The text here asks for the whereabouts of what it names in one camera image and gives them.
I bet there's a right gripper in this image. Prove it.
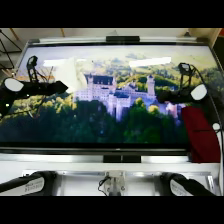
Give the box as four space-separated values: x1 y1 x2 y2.
156 89 183 105

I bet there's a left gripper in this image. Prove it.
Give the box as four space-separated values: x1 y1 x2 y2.
46 80 70 96

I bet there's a red garment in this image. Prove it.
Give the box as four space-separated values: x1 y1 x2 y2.
180 105 222 165

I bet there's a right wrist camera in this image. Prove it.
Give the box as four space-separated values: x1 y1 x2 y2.
177 62 195 92

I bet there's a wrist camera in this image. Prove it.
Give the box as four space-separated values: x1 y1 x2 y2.
177 62 195 92
26 55 40 84

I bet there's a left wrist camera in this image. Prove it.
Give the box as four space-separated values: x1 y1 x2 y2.
26 55 40 84

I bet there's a silver frame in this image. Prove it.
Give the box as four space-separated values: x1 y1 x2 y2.
0 146 224 197

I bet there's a black cable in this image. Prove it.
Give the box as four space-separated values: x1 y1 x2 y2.
97 175 113 197

